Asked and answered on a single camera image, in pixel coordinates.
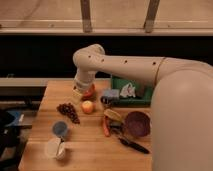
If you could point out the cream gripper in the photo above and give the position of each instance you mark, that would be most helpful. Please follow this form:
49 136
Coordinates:
76 95

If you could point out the yellow red apple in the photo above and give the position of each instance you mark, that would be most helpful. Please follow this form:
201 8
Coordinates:
87 107

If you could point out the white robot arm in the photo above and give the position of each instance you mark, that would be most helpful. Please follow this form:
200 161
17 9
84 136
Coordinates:
181 105

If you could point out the red bowl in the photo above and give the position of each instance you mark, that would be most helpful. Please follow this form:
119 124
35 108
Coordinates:
89 93

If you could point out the purple bowl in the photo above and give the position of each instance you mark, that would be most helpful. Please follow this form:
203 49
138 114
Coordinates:
137 123

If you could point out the bunch of dark grapes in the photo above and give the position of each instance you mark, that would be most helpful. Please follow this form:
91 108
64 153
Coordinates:
69 110

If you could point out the blue cup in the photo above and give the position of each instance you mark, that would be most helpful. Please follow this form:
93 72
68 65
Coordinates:
60 129

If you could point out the orange carrot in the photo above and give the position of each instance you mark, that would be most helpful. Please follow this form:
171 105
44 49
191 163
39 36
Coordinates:
105 127

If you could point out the white crumpled cloth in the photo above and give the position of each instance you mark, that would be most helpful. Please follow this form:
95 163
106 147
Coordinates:
128 91

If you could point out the green plastic bin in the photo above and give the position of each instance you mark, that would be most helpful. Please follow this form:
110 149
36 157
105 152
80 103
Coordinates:
143 94

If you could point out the white mug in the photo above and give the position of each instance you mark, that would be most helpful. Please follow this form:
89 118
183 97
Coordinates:
55 149

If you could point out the black blue equipment at left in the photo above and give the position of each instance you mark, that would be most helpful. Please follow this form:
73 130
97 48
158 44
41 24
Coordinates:
11 145

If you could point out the black handled knife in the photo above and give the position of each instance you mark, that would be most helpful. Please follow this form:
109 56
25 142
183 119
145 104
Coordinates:
133 145

